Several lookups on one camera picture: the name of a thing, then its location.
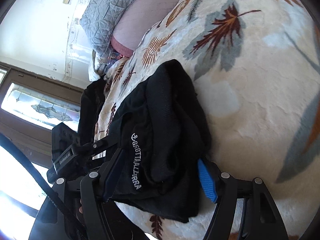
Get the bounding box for person's left hand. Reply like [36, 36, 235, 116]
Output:
[76, 197, 85, 215]

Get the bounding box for black pants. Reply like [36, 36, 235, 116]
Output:
[100, 59, 213, 223]

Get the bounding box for black jacket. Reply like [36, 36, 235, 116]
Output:
[77, 80, 113, 145]

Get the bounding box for pink quilted bolster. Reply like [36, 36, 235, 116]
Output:
[111, 0, 203, 57]

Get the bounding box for black toothed strap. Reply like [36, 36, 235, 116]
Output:
[0, 132, 85, 240]

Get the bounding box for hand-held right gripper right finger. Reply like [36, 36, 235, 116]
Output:
[197, 159, 283, 240]

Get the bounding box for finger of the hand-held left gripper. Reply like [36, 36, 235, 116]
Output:
[72, 135, 122, 157]

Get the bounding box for white cloth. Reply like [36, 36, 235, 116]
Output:
[89, 64, 106, 82]

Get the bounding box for colourful patterned cloth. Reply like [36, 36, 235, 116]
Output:
[107, 51, 126, 67]

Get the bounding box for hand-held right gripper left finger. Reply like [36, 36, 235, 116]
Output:
[51, 147, 127, 240]

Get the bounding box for wooden stained glass window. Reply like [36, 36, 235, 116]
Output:
[0, 62, 83, 160]

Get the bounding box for leaf print fleece blanket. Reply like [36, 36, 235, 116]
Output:
[94, 0, 320, 240]

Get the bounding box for grey quilted pillow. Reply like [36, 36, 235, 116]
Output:
[80, 0, 160, 75]

